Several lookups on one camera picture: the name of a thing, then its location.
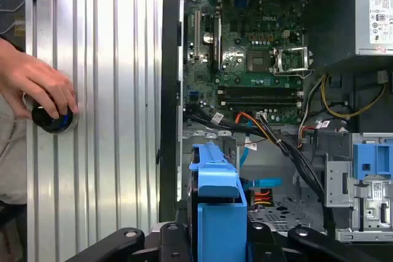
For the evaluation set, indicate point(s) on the CPU socket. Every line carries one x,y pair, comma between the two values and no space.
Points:
259,60

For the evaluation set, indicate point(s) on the green Dell motherboard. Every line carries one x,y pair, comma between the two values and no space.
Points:
236,71

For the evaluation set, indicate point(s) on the black PC case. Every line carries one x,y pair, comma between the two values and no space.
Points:
170,90

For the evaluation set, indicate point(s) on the silver coin battery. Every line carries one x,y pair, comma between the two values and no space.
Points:
208,37

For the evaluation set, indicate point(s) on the metal disk bay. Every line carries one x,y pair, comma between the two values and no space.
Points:
336,188

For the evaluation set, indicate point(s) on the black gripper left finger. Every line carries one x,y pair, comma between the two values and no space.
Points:
132,237

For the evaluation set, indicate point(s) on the black RAM slot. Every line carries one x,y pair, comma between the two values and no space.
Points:
261,102
261,91

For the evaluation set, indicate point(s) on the hard disk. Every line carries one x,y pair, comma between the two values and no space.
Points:
221,228

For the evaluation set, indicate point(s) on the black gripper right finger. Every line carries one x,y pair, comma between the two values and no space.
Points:
307,239

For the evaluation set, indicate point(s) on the blue carrier with disk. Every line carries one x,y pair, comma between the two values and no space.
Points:
368,157

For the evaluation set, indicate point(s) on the grey power supply unit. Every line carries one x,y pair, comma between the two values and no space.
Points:
365,13

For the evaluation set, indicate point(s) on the metal socket cover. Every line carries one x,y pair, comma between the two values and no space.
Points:
304,58

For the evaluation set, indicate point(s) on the person's bare hand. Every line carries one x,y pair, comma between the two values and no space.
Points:
27,75

